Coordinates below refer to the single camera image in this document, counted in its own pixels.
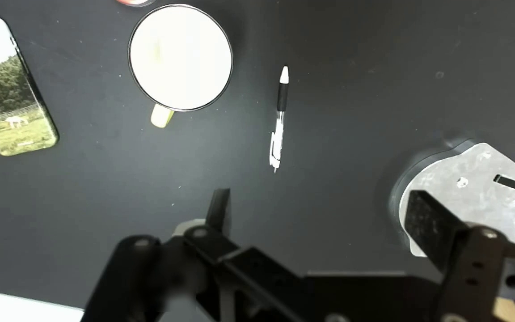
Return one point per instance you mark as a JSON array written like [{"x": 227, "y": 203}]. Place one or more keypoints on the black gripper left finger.
[{"x": 219, "y": 207}]

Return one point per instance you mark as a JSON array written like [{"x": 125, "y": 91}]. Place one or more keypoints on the white black pen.
[{"x": 280, "y": 121}]

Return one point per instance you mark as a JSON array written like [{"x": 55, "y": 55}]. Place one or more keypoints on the silver metal plate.
[{"x": 479, "y": 184}]

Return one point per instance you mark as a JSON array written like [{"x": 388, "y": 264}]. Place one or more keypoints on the yellow mug white inside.
[{"x": 180, "y": 55}]

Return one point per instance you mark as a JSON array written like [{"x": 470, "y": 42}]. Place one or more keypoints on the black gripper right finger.
[{"x": 430, "y": 229}]

